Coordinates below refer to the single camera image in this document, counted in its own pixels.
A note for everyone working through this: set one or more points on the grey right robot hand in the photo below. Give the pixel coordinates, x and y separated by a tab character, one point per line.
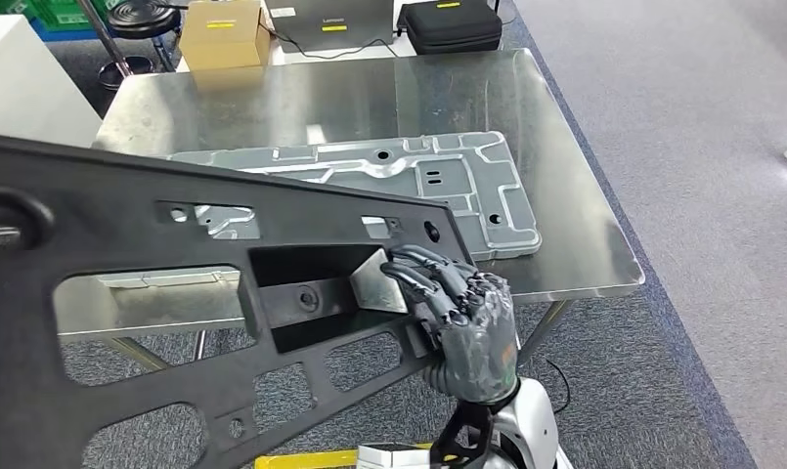
477	343

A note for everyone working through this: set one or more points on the black plastic frame part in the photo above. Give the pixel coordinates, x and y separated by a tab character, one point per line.
17	324

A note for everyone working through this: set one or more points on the stainless steel workbench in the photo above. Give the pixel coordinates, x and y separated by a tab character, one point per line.
367	97

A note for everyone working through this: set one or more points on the grey aluminium fixture plate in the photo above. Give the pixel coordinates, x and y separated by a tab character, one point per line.
471	188

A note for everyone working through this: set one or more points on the black zip case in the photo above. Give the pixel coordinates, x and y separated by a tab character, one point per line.
451	26

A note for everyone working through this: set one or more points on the white table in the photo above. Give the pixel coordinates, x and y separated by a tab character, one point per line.
283	59

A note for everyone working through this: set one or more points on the grey laptop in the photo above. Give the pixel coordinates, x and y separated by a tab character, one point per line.
328	26

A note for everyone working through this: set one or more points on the brown cardboard box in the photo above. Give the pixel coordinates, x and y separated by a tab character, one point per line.
224	39

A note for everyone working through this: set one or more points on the black round stool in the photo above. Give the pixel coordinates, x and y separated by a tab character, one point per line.
144	16

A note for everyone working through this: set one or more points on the white cabinet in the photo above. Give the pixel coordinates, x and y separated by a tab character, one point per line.
24	77

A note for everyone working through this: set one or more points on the green plastic crates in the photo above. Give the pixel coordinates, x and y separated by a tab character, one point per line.
43	10

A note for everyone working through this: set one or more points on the black camera bracket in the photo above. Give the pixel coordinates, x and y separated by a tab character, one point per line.
461	434

